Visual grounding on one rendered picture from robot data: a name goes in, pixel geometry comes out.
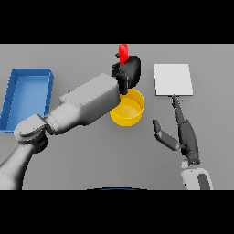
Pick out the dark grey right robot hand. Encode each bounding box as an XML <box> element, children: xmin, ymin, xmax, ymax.
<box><xmin>152</xmin><ymin>94</ymin><xmax>202</xmax><ymax>166</ymax></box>

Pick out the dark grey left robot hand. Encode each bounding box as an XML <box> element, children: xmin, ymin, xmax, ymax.
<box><xmin>111</xmin><ymin>53</ymin><xmax>142</xmax><ymax>95</ymax></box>

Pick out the red beaker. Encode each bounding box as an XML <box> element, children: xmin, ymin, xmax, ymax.
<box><xmin>118</xmin><ymin>44</ymin><xmax>129</xmax><ymax>67</ymax></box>

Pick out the yellow bowl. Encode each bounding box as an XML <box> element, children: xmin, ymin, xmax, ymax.
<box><xmin>109</xmin><ymin>88</ymin><xmax>145</xmax><ymax>127</ymax></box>

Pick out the pale square scale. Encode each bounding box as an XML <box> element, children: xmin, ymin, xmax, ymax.
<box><xmin>153</xmin><ymin>63</ymin><xmax>194</xmax><ymax>97</ymax></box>

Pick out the blue tray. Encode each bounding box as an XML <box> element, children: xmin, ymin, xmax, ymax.
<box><xmin>0</xmin><ymin>68</ymin><xmax>55</xmax><ymax>134</ymax></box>

